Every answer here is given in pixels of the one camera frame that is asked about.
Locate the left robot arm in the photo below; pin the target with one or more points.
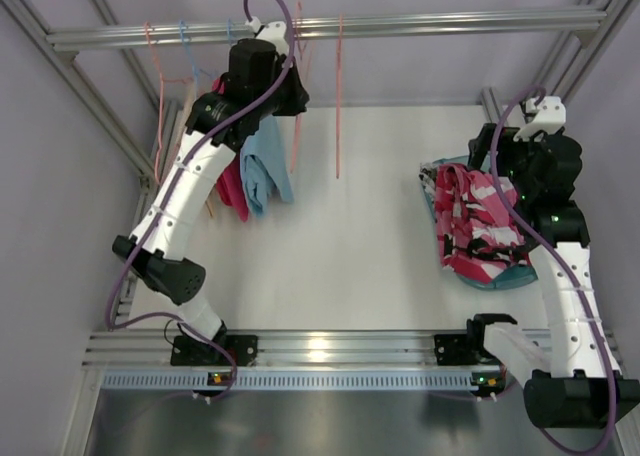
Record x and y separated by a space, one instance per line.
261 81

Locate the blue hanger of magenta trousers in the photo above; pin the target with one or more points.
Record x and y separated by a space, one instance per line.
196 71

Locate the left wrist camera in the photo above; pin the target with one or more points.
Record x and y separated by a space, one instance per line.
273 31

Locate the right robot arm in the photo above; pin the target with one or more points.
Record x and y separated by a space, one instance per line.
579 383

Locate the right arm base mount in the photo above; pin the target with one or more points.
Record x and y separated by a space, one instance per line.
460 350

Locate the magenta trousers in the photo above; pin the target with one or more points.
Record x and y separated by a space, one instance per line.
230 190

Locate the aluminium hanging rail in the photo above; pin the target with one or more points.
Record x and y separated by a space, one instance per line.
546 19

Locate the grey slotted cable duct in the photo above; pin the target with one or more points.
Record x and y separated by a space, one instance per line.
291 381

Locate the pink camouflage trousers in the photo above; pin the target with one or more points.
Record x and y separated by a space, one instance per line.
477 236

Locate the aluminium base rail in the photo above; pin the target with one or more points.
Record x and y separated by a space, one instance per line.
284 350

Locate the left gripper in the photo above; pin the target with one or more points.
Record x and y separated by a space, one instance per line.
295 98

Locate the teal plastic bin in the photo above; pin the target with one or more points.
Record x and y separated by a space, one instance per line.
511 278

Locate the light blue trousers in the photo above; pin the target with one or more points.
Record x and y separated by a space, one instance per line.
263 168

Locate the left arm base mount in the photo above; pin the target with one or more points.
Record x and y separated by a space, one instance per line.
188 352

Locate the newspaper print trousers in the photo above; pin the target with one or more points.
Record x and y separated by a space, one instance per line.
428 175

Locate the peach striped trousers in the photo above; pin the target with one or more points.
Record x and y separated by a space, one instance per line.
191 93

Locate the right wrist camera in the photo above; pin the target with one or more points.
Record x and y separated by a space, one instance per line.
544 116

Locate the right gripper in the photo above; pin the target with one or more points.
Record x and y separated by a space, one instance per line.
482 143

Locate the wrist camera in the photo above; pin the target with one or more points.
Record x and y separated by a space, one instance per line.
273 31
544 116

